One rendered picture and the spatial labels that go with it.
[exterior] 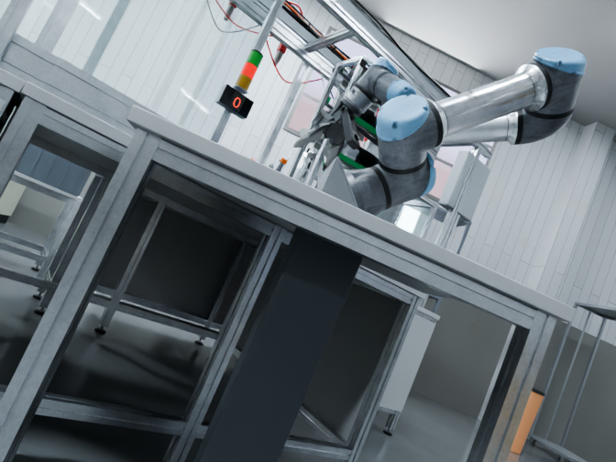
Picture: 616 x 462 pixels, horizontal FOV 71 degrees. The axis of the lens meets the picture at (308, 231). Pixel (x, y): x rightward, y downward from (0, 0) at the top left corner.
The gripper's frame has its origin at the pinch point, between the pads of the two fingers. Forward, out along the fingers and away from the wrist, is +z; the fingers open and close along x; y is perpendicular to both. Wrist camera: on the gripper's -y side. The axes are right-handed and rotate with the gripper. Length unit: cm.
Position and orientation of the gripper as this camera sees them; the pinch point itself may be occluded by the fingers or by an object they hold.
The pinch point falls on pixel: (309, 160)
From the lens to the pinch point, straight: 131.1
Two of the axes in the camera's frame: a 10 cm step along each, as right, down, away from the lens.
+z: -6.7, 7.1, 2.0
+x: -5.9, -3.4, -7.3
